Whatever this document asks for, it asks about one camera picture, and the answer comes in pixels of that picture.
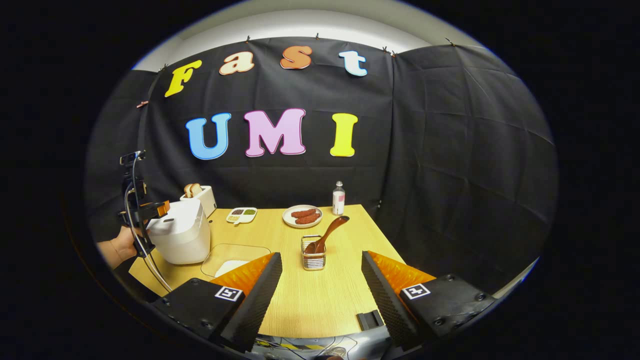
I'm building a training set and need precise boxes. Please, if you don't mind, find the black table clamp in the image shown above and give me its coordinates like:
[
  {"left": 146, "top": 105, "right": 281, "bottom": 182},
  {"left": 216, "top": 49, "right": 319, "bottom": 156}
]
[{"left": 357, "top": 310, "right": 385, "bottom": 331}]

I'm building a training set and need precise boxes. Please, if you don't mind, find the brown wooden spoon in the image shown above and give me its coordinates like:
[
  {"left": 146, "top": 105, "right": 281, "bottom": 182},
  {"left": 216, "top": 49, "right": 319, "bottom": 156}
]
[{"left": 304, "top": 215, "right": 350, "bottom": 255}]

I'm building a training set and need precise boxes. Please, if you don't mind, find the clear bottle with pink label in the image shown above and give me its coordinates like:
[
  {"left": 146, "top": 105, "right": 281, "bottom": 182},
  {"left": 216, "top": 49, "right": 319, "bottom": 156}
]
[{"left": 332, "top": 181, "right": 346, "bottom": 216}]

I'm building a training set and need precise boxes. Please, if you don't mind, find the clear glass dish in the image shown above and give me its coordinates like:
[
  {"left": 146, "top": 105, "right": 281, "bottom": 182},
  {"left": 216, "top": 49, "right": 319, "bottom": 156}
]
[{"left": 201, "top": 243, "right": 272, "bottom": 279}]

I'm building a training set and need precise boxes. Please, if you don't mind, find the black backdrop cloth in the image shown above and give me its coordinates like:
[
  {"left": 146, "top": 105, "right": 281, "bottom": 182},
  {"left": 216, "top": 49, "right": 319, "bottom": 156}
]
[{"left": 85, "top": 37, "right": 558, "bottom": 296}]

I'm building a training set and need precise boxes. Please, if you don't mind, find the white toaster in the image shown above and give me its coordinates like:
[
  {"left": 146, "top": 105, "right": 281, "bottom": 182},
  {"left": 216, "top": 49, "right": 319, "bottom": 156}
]
[{"left": 180, "top": 185, "right": 218, "bottom": 218}]

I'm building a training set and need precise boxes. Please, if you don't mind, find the wire chopstick holder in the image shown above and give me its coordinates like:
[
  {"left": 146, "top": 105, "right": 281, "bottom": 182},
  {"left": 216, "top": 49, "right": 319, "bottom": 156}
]
[{"left": 301, "top": 235, "right": 327, "bottom": 271}]

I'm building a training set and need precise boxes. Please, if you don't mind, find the white divided condiment tray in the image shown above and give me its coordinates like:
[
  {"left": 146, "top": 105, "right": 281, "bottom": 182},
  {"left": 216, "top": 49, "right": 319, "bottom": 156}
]
[{"left": 226, "top": 207, "right": 258, "bottom": 225}]

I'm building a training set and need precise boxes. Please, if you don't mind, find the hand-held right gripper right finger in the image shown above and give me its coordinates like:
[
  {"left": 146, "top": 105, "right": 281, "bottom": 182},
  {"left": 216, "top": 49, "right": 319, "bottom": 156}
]
[{"left": 361, "top": 250, "right": 498, "bottom": 349}]

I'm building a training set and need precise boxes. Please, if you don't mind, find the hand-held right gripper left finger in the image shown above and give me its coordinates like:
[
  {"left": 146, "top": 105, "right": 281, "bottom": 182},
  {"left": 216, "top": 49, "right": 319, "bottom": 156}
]
[{"left": 152, "top": 252, "right": 284, "bottom": 353}]

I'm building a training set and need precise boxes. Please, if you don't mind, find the white round plate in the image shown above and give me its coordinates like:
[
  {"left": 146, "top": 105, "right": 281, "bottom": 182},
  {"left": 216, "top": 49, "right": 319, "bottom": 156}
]
[{"left": 282, "top": 204, "right": 324, "bottom": 229}]

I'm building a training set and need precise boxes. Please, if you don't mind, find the white rice cooker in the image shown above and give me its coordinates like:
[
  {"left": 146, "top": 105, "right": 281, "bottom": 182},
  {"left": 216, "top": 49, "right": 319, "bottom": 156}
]
[{"left": 146, "top": 199, "right": 212, "bottom": 265}]

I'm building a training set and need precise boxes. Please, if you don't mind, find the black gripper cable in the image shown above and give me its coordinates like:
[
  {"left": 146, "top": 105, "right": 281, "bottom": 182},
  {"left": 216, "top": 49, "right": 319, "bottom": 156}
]
[{"left": 124, "top": 155, "right": 173, "bottom": 293}]

